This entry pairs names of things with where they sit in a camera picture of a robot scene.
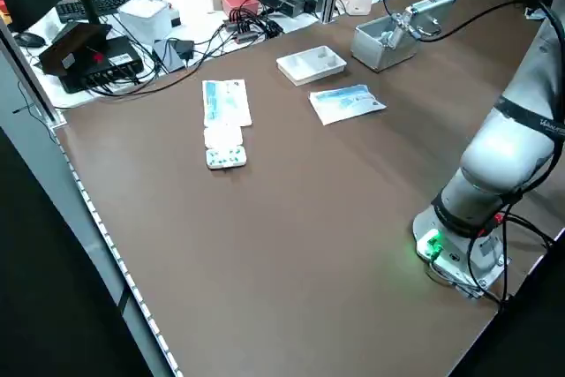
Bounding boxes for white plastic partition tray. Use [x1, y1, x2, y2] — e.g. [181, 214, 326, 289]
[275, 44, 349, 87]

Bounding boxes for aluminium first-aid case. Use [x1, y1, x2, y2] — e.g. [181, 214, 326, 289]
[350, 0, 459, 73]

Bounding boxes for open white plastic pill box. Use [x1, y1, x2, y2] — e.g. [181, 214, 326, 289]
[203, 124, 249, 172]

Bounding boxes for red open box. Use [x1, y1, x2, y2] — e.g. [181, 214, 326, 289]
[220, 0, 260, 20]

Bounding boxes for long white teal pouch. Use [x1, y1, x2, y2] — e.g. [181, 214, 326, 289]
[201, 79, 253, 128]

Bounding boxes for large flat blue white packet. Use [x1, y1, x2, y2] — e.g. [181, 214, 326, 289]
[308, 83, 388, 127]

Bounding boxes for grey usb hub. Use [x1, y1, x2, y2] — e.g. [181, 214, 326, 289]
[222, 18, 261, 45]

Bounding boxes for black power adapter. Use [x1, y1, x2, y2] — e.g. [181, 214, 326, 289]
[174, 39, 196, 63]

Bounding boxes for white cube printer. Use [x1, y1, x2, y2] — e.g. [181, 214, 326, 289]
[117, 0, 183, 41]

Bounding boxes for black keyboard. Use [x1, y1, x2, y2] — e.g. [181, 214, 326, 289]
[55, 0, 162, 24]

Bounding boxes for dark brown box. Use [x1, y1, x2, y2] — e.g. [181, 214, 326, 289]
[38, 22, 114, 77]

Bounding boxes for black computer mouse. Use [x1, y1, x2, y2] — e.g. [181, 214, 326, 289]
[12, 32, 48, 49]

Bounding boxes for aluminium table edge rail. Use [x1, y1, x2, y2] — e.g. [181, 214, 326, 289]
[0, 21, 185, 377]

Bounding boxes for black network switch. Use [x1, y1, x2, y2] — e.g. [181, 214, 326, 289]
[59, 36, 145, 94]

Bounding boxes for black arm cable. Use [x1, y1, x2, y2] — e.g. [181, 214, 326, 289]
[414, 0, 564, 307]

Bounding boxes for black base cable bundle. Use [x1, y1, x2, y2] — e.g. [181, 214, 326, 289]
[502, 213, 557, 248]

